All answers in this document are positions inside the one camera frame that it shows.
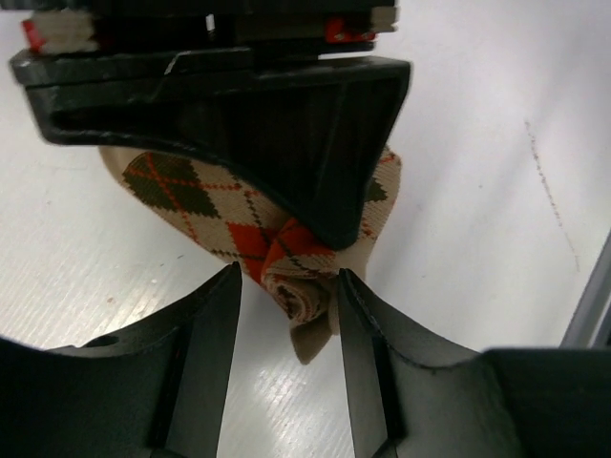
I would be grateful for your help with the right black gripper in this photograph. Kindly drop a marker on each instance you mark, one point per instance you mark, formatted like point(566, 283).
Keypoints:
point(307, 134)

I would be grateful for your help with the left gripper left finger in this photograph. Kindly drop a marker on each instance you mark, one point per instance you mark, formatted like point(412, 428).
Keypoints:
point(155, 388)

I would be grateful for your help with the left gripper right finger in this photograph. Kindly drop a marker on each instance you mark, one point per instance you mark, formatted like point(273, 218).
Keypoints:
point(413, 393)

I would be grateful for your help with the orange argyle sock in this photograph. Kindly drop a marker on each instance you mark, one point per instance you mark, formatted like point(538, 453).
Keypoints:
point(235, 222)

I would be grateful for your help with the aluminium rail frame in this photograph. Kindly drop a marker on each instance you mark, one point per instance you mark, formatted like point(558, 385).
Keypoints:
point(590, 324)

